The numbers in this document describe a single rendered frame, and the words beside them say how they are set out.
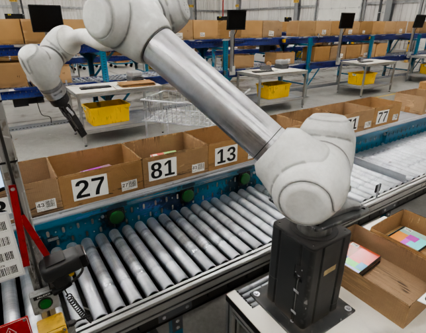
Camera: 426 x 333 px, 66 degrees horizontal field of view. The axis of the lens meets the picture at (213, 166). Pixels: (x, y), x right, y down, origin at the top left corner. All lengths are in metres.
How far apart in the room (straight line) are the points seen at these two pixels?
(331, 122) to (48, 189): 1.20
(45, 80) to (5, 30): 4.63
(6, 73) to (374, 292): 5.36
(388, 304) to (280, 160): 0.75
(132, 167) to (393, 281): 1.23
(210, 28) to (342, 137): 6.33
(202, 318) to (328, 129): 1.62
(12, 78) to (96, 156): 3.98
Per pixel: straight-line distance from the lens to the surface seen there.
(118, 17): 0.82
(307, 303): 1.15
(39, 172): 1.89
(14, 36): 6.01
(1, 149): 0.91
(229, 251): 1.50
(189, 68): 0.79
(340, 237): 1.09
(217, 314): 2.26
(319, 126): 0.90
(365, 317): 1.34
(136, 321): 1.32
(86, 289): 1.41
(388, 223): 1.76
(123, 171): 1.66
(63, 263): 1.00
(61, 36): 1.45
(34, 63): 1.36
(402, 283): 1.52
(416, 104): 3.68
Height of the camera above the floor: 1.67
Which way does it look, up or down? 24 degrees down
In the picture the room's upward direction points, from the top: straight up
